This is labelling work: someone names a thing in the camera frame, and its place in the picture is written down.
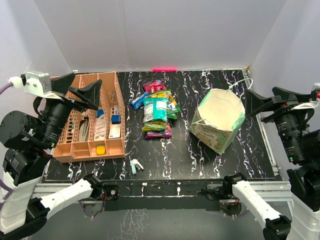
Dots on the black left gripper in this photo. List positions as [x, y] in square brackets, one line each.
[90, 94]

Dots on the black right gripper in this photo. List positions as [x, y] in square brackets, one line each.
[253, 103]

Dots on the green illustrated paper gift bag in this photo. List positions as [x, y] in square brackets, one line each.
[218, 118]

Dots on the blue chocolate snack packet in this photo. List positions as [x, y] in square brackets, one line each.
[139, 101]

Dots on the purple Fox's candy packet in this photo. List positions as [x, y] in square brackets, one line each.
[154, 86]

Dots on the teal white snack packet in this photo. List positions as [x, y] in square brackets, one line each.
[155, 109]

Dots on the purple berries candy packet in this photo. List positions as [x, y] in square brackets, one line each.
[167, 133]

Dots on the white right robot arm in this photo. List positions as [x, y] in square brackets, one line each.
[285, 210]

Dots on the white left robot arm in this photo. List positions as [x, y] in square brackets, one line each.
[21, 214]

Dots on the orange plastic desk organizer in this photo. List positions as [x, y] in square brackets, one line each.
[69, 148]

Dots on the blue box in organizer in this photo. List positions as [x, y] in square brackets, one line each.
[116, 119]

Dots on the white papers in organizer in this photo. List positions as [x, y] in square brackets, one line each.
[103, 128]

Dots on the yellow item in organizer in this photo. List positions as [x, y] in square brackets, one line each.
[101, 150]

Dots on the pink tape strip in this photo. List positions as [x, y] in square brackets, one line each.
[164, 69]

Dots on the small teal white clip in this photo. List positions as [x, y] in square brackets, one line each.
[136, 166]

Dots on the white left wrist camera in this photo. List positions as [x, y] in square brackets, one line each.
[35, 83]

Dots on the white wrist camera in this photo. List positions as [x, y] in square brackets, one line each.
[35, 83]
[313, 102]

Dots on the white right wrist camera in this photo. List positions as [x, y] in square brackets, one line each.
[313, 102]

